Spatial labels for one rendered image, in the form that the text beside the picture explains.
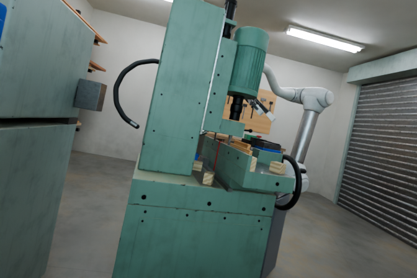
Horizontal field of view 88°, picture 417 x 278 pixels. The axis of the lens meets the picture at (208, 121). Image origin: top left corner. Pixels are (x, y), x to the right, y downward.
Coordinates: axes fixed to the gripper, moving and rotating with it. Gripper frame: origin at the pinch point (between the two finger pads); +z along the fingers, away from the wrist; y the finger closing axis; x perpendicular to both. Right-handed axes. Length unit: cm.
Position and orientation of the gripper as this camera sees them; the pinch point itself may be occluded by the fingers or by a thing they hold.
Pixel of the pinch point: (267, 116)
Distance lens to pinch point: 124.8
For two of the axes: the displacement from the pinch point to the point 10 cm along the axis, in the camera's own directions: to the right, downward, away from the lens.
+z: 3.9, 6.7, -6.3
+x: 6.1, -7.0, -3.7
